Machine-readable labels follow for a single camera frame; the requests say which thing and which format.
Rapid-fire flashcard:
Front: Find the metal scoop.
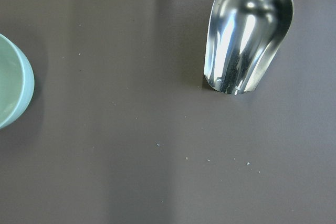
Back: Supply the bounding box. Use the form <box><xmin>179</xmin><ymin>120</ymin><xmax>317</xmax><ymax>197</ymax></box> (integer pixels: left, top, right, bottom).
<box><xmin>204</xmin><ymin>0</ymin><xmax>294</xmax><ymax>95</ymax></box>

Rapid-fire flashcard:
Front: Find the light green ceramic bowl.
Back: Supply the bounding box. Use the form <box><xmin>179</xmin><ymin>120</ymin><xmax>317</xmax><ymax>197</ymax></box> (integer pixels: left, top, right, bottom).
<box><xmin>1</xmin><ymin>35</ymin><xmax>35</xmax><ymax>129</ymax></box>

